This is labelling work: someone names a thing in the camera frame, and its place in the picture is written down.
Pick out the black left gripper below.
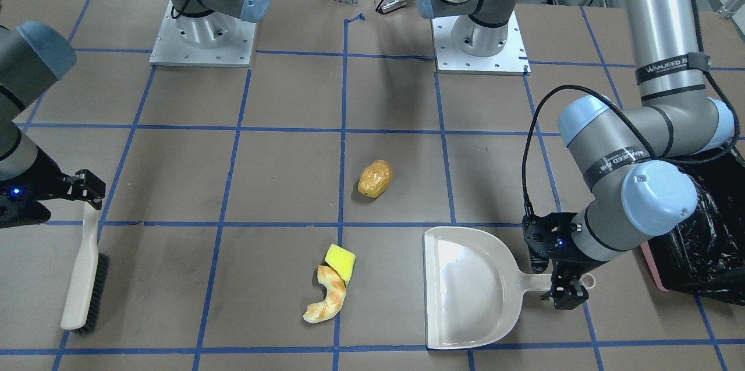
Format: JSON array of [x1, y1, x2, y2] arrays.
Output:
[[521, 212, 589, 310]]

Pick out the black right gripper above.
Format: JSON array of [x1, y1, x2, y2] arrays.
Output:
[[1, 169, 107, 228]]

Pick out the beige plastic dustpan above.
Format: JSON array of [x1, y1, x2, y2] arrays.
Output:
[[423, 226, 584, 351]]

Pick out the white hand brush black bristles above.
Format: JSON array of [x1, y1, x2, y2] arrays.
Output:
[[61, 202, 110, 334]]

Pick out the yellow green sponge piece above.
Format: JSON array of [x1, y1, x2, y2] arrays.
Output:
[[324, 244, 356, 285]]

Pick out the toy croissant bread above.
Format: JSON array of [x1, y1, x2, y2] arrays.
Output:
[[301, 265, 347, 324]]

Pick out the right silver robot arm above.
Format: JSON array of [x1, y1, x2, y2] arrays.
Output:
[[1, 20, 106, 228]]

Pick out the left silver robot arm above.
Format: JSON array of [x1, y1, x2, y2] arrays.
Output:
[[522, 0, 740, 310]]

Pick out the pink bin with black bag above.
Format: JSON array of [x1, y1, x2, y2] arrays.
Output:
[[642, 148, 744, 306]]

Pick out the toy yellow potato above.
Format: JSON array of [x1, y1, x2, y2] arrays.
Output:
[[357, 160, 393, 199]]

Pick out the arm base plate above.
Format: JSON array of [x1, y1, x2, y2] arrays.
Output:
[[431, 11, 531, 76], [149, 2, 258, 68]]

